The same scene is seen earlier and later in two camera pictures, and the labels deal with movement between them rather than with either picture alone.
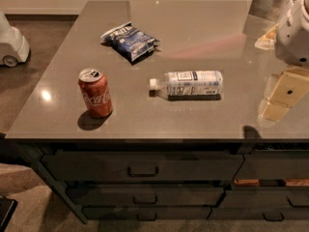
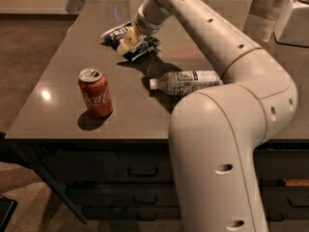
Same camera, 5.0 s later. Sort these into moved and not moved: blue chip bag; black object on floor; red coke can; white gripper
Moved: white gripper
Not moved: blue chip bag; red coke can; black object on floor
